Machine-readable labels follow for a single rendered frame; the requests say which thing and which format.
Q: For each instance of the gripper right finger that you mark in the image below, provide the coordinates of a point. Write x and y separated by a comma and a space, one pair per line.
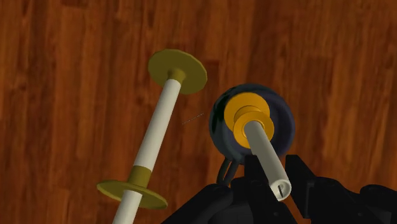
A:
335, 201

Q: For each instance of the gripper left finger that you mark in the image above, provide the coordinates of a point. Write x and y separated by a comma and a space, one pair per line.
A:
217, 204

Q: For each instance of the dark round holder with candle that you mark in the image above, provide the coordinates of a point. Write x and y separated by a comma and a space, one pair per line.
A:
280, 113

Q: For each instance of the olive candlestick with white candle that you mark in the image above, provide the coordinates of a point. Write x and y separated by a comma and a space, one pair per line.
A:
161, 118

